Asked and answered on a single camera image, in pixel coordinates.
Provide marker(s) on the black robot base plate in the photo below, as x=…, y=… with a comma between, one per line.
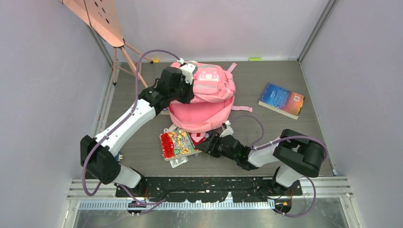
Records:
x=204, y=189

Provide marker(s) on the red comic paperback book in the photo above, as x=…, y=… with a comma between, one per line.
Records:
x=177, y=143

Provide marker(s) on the blue orange paperback book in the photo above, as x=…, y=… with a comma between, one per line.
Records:
x=282, y=101

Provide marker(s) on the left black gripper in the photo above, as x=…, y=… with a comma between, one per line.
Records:
x=189, y=94

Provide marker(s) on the clear plastic stationery pack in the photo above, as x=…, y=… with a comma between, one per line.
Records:
x=179, y=161

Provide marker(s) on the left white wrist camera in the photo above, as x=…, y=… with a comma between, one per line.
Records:
x=188, y=70

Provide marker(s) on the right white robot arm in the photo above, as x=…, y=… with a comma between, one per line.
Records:
x=300, y=155

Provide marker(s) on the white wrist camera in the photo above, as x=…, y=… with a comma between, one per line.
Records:
x=188, y=70
x=226, y=129

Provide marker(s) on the green tape marker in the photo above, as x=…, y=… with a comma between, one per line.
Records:
x=255, y=59

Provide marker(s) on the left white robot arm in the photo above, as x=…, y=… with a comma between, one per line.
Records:
x=98, y=153

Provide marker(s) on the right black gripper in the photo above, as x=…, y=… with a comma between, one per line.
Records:
x=207, y=147

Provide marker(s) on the pink student backpack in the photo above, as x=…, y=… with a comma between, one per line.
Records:
x=214, y=94

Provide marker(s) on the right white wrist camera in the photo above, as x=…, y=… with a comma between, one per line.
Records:
x=226, y=129

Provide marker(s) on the pink tripod stand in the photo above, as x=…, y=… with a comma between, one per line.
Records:
x=102, y=17

